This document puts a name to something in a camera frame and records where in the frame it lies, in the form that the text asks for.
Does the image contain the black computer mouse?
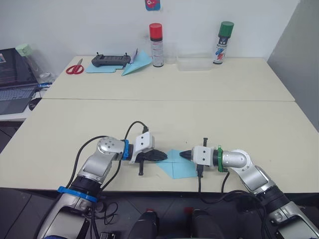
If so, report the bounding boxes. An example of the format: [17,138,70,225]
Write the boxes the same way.
[28,97,43,112]

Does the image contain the red capped spray can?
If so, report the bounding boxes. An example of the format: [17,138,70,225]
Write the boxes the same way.
[149,22,164,68]

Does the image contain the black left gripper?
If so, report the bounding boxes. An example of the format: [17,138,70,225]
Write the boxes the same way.
[136,150,168,176]

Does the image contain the clear plastic container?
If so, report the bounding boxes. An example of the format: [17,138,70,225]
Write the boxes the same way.
[176,51,211,72]

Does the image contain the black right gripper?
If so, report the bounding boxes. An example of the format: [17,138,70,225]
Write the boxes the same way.
[179,136,209,162]

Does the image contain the blue left wrist clamp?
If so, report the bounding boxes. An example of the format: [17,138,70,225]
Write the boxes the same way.
[122,139,131,161]

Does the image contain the flat light blue paper sheet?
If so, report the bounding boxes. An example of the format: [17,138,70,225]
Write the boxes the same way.
[85,63,121,74]

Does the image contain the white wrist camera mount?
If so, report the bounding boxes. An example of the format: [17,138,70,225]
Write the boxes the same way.
[191,146,214,166]
[128,131,156,164]

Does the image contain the light blue paper airplane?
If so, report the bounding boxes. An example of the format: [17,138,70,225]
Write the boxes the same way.
[121,50,153,76]

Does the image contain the thin black floor cable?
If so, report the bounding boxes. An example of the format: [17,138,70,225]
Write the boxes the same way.
[103,201,119,223]

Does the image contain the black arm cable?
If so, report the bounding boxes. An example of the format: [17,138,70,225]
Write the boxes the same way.
[66,121,150,200]
[195,164,266,221]

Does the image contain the green right wrist clamp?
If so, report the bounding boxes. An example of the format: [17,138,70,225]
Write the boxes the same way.
[216,144,229,173]

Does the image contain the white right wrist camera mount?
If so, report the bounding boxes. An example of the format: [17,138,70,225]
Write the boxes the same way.
[191,146,214,166]

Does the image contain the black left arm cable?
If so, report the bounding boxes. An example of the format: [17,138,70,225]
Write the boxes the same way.
[66,121,150,200]

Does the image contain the dark grey remote controller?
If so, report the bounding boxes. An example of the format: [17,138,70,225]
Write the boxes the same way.
[91,52,132,68]

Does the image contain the blue red wall sticker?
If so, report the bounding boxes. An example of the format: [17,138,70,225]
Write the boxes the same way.
[145,0,161,12]

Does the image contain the green capped spray can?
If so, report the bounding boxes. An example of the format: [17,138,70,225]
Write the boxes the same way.
[212,21,235,65]

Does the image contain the clear bottle with green cap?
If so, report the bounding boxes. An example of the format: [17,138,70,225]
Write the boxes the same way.
[15,43,54,84]

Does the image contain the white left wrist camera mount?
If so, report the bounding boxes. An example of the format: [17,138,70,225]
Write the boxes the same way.
[128,131,156,164]

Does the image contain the dark open laptop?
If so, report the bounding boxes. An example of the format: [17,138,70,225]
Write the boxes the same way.
[0,48,41,116]

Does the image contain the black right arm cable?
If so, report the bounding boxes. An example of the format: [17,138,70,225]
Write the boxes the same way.
[195,164,266,221]

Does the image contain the dark rounded shape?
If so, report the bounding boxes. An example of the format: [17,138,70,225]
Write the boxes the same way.
[129,210,160,239]
[190,209,225,239]

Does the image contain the blue left arm ring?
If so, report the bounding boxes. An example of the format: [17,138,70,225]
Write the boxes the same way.
[57,186,98,204]

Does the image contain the light blue paper sheet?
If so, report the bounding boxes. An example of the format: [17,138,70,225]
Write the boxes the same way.
[156,148,198,180]
[85,63,121,74]

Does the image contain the red handled scissors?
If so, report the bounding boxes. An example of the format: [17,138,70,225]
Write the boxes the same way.
[65,58,85,75]

